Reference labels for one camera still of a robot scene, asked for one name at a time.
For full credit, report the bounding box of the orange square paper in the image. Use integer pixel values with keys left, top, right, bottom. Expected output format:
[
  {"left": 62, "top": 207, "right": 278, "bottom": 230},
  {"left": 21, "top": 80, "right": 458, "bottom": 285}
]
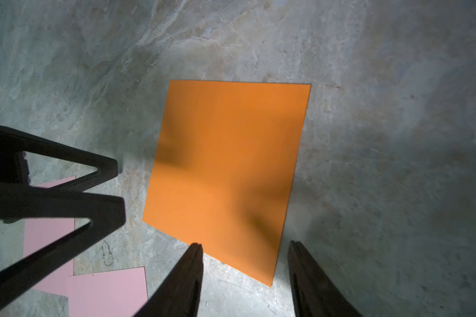
[{"left": 143, "top": 80, "right": 311, "bottom": 286}]

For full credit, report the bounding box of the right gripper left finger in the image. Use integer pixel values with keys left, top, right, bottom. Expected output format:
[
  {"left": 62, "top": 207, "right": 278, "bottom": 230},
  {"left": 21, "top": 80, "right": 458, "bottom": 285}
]
[{"left": 136, "top": 243, "right": 204, "bottom": 316}]

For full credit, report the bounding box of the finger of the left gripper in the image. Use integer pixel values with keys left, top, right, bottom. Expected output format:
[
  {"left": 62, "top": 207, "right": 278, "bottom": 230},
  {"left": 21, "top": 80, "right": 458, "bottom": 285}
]
[
  {"left": 0, "top": 180, "right": 127, "bottom": 317},
  {"left": 0, "top": 125, "right": 118, "bottom": 192}
]

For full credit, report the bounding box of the left pink paper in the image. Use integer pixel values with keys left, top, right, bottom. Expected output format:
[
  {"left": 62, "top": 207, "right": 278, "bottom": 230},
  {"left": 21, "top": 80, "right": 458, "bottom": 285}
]
[{"left": 22, "top": 176, "right": 77, "bottom": 297}]

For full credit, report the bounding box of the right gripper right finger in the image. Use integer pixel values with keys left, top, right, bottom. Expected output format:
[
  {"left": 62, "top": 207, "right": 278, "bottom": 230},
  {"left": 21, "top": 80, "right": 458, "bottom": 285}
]
[{"left": 288, "top": 241, "right": 361, "bottom": 317}]

